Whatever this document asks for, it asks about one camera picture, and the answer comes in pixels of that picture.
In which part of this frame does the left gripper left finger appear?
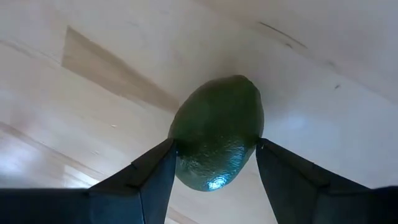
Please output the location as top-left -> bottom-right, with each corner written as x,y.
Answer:
0,138 -> 178,224

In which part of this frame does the large green avocado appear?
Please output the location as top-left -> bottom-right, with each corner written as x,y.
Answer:
167,74 -> 265,192

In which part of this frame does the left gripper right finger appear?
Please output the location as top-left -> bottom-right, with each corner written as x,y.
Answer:
255,138 -> 398,224

